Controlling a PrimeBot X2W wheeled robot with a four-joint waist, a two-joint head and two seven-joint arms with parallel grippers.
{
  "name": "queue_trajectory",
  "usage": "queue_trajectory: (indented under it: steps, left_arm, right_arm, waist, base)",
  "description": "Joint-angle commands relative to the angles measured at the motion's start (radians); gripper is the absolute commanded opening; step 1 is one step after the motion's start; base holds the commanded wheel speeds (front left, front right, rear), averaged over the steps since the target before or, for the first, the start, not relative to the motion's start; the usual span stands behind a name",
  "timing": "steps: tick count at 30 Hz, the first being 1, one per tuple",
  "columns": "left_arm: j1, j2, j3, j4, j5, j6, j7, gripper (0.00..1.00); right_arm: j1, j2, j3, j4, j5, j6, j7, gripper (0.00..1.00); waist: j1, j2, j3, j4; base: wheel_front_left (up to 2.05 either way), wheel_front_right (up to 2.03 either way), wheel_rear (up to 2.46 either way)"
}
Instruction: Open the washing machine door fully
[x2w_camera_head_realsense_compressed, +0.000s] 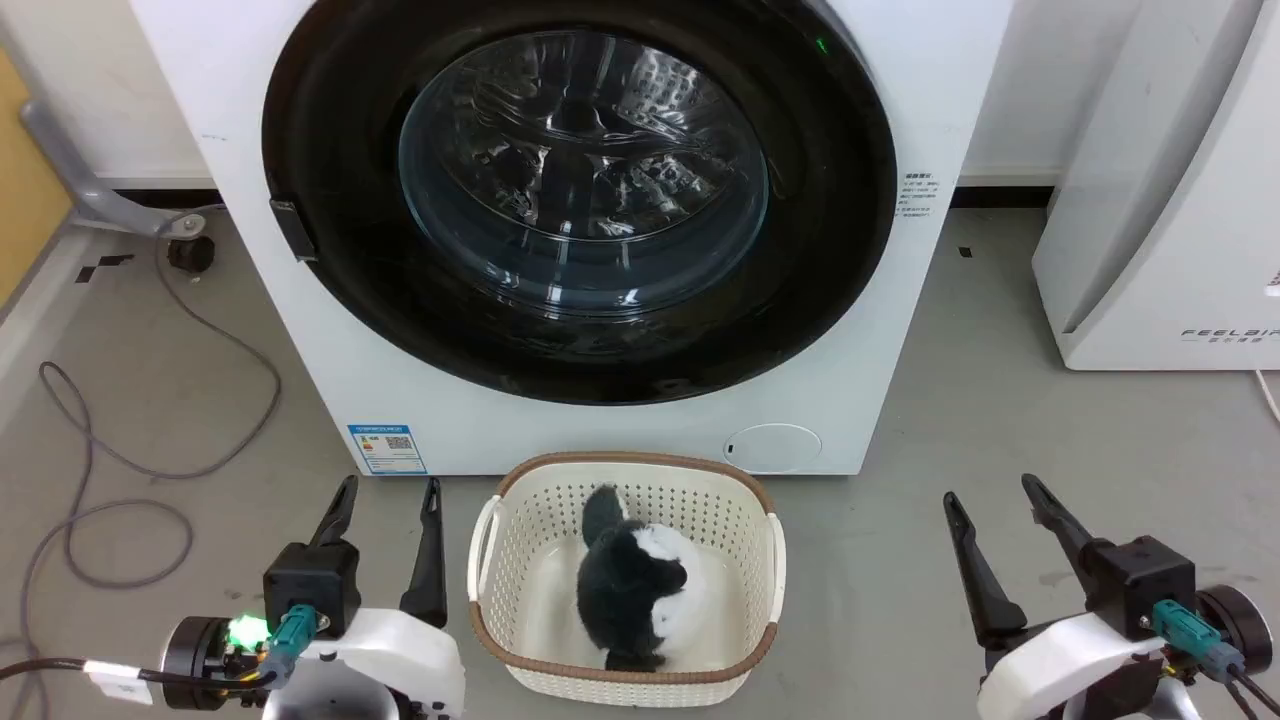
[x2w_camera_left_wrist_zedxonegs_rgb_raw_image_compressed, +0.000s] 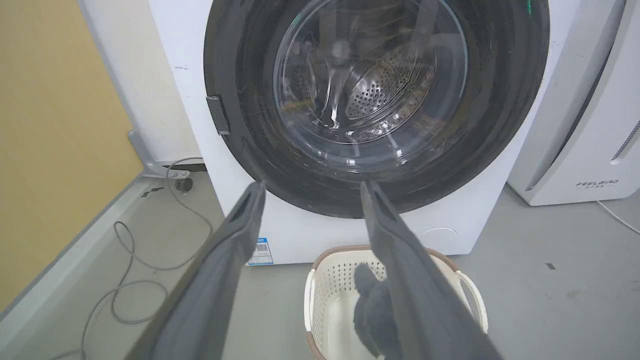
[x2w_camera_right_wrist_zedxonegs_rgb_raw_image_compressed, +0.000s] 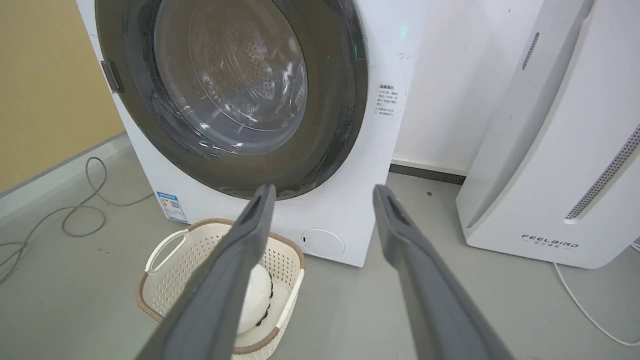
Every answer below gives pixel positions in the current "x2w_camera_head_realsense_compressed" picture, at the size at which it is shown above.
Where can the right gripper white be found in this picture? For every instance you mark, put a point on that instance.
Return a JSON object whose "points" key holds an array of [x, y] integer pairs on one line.
{"points": [[1050, 665]]}

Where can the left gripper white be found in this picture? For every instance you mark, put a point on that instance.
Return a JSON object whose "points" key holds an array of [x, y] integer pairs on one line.
{"points": [[400, 665]]}

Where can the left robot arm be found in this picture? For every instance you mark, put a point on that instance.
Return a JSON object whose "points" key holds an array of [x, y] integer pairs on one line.
{"points": [[195, 650]]}

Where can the white front-load washing machine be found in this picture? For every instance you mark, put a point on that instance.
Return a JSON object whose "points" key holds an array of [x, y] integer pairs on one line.
{"points": [[300, 400]]}

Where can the round black glass washer door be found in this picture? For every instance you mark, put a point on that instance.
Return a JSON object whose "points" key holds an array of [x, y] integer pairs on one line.
{"points": [[850, 200]]}

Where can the blue energy label sticker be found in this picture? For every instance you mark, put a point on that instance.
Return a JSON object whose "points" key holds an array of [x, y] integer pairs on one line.
{"points": [[388, 450]]}

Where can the cream laundry basket brown rim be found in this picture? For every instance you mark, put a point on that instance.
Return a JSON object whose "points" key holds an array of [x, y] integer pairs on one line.
{"points": [[530, 520]]}

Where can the black and white plush toy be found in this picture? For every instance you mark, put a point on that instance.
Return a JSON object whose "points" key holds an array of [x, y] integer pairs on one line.
{"points": [[625, 590]]}

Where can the round white filter cover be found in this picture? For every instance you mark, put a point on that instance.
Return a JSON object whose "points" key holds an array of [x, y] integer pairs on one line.
{"points": [[775, 448]]}

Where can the white air purifier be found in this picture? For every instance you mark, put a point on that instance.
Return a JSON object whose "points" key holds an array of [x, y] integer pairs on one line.
{"points": [[1170, 250]]}

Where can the black caster wheel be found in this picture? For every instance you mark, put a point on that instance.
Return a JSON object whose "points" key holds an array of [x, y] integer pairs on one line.
{"points": [[190, 253]]}

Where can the white printed warning label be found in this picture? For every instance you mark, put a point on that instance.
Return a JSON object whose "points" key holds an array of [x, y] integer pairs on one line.
{"points": [[919, 194]]}

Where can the black floor tape strip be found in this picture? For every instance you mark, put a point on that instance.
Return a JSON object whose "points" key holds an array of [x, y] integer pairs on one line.
{"points": [[100, 268]]}

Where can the grey metal stand leg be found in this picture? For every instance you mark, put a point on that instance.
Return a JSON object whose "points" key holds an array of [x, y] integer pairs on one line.
{"points": [[90, 195]]}

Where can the yellow wooden panel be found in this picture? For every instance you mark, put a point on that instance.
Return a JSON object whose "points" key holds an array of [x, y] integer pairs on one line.
{"points": [[25, 190]]}

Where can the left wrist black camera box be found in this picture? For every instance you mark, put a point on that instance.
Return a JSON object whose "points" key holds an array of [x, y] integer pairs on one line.
{"points": [[310, 585]]}

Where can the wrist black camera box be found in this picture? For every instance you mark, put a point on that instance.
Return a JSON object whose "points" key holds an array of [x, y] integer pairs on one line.
{"points": [[310, 585], [1140, 585]]}

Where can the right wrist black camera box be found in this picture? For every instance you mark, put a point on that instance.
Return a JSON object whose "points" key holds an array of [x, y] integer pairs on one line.
{"points": [[1140, 585]]}

